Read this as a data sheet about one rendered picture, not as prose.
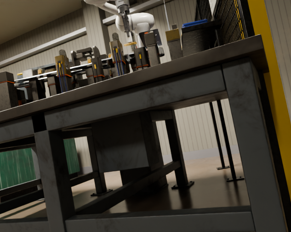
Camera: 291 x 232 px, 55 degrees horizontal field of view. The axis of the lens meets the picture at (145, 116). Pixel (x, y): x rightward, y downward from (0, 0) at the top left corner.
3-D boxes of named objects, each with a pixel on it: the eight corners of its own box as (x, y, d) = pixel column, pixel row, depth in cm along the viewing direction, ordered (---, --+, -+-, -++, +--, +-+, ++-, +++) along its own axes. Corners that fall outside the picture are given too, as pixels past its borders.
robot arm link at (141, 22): (140, 100, 269) (163, 96, 270) (142, 103, 253) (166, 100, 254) (128, 15, 248) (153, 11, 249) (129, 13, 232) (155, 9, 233)
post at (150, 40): (154, 90, 139) (143, 34, 141) (155, 91, 144) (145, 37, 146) (164, 88, 139) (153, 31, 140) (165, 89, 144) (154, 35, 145)
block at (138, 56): (140, 97, 154) (131, 47, 156) (144, 100, 166) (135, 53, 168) (153, 95, 153) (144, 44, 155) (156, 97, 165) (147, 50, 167)
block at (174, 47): (176, 92, 161) (164, 31, 163) (176, 93, 169) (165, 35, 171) (190, 89, 160) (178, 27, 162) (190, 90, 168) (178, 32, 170)
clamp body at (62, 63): (60, 114, 162) (50, 55, 164) (69, 115, 174) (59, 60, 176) (71, 112, 161) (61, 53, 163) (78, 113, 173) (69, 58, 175)
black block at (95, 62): (97, 107, 161) (88, 57, 162) (102, 108, 170) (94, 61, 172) (106, 105, 160) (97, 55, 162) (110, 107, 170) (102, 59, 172)
